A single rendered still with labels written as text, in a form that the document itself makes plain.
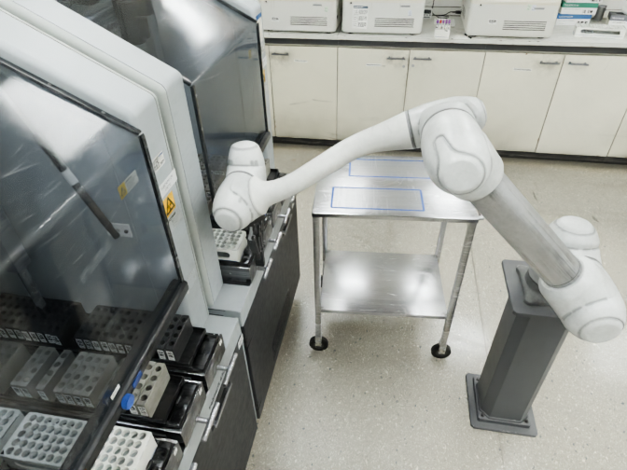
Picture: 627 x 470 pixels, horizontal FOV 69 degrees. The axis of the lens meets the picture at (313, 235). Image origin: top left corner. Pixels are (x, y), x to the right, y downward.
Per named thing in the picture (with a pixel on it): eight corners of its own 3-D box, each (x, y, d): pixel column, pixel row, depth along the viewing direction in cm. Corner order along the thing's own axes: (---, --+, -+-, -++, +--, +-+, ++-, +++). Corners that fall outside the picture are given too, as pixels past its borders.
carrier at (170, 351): (187, 328, 125) (182, 313, 121) (193, 329, 125) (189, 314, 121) (169, 364, 116) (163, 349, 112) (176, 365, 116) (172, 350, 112)
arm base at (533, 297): (567, 264, 160) (572, 253, 156) (585, 311, 143) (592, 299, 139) (512, 259, 163) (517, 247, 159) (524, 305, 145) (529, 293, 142)
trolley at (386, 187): (309, 352, 218) (303, 213, 167) (317, 283, 254) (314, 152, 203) (451, 361, 212) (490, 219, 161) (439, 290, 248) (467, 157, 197)
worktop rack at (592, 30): (574, 36, 307) (577, 26, 303) (572, 32, 315) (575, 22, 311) (623, 39, 300) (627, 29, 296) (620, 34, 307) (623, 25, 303)
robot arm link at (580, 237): (571, 260, 153) (594, 207, 139) (591, 299, 139) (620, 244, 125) (521, 257, 155) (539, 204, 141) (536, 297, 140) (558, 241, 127)
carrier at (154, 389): (162, 376, 113) (157, 361, 110) (171, 377, 113) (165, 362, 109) (142, 419, 104) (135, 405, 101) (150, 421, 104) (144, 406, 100)
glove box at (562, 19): (554, 25, 330) (558, 14, 325) (549, 20, 340) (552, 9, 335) (588, 25, 328) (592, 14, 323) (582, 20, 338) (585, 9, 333)
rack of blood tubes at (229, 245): (154, 255, 152) (149, 241, 148) (167, 237, 160) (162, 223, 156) (240, 264, 148) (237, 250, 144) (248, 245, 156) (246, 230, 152)
